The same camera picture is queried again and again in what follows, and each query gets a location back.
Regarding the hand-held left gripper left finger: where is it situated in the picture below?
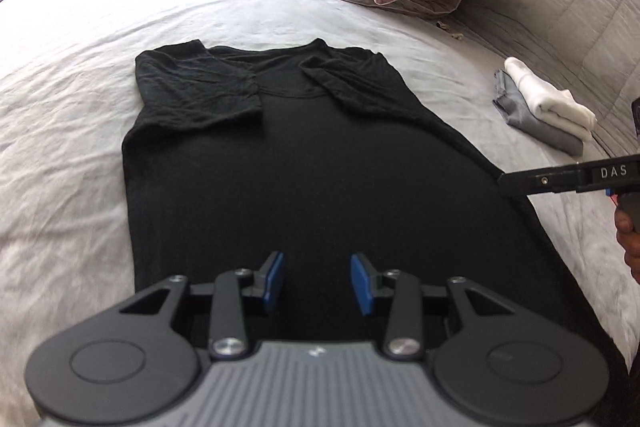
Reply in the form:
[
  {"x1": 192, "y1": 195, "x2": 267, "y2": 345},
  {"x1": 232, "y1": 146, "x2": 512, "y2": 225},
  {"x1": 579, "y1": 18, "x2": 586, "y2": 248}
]
[{"x1": 120, "y1": 251, "x2": 287, "y2": 360}]

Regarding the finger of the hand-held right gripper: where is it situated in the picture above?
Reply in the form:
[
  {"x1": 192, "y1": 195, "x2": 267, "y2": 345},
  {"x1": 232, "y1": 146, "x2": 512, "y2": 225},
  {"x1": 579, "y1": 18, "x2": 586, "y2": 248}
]
[{"x1": 497, "y1": 163, "x2": 581, "y2": 196}]

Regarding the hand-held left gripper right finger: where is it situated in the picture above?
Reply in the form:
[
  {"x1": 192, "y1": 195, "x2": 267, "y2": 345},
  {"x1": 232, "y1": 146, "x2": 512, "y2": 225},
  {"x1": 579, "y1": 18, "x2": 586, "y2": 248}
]
[{"x1": 351, "y1": 253, "x2": 507, "y2": 360}]

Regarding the black t-shirt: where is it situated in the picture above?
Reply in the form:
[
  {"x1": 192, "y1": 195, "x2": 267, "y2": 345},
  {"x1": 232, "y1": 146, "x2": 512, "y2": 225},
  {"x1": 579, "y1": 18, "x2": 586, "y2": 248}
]
[{"x1": 121, "y1": 38, "x2": 631, "y2": 427}]

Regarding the person's right hand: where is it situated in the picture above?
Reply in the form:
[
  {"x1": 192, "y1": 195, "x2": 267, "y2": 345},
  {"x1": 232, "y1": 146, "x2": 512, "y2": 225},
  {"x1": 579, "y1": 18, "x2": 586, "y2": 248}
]
[{"x1": 614, "y1": 207, "x2": 640, "y2": 285}]

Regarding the folded grey garment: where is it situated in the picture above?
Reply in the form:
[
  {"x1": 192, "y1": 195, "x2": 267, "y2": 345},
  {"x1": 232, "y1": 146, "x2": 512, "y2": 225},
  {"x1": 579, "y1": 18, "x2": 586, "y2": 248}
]
[{"x1": 492, "y1": 69, "x2": 585, "y2": 156}]

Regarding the folded white garment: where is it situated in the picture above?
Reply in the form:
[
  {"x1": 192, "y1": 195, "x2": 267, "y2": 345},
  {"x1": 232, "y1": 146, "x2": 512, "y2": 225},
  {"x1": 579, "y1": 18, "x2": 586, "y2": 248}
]
[{"x1": 504, "y1": 57, "x2": 598, "y2": 142}]

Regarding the small brown trinket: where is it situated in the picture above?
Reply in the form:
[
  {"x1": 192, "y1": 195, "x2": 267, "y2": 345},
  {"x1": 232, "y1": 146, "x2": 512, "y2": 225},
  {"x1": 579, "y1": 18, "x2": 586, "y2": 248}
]
[{"x1": 436, "y1": 21, "x2": 463, "y2": 42}]

